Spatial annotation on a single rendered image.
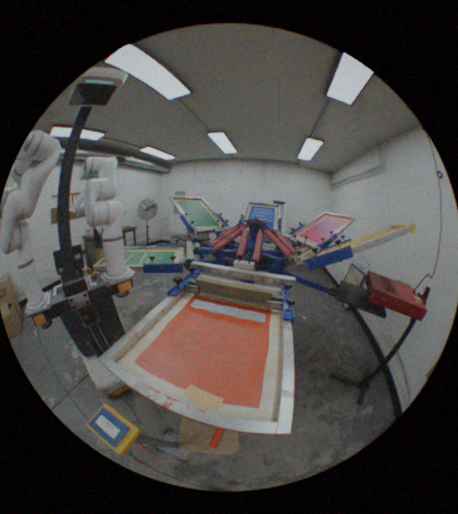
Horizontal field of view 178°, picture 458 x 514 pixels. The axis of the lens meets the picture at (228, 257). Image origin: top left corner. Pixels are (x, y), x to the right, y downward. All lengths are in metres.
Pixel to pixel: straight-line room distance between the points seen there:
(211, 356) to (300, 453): 1.27
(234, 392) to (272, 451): 1.06
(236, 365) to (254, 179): 4.73
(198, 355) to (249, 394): 0.22
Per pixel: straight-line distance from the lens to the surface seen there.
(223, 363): 0.55
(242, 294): 0.76
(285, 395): 0.49
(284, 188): 4.87
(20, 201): 0.59
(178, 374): 0.53
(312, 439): 1.61
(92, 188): 0.66
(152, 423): 1.50
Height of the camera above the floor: 1.42
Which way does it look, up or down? 18 degrees down
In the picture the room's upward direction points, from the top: 4 degrees clockwise
